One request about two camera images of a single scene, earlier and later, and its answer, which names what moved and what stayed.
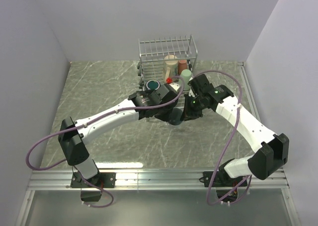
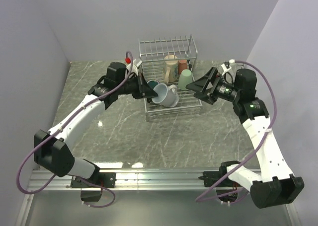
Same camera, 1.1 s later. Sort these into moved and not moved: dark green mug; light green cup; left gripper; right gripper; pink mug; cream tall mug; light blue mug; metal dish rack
Moved: right gripper; light blue mug; left gripper
Not moved: cream tall mug; light green cup; metal dish rack; dark green mug; pink mug
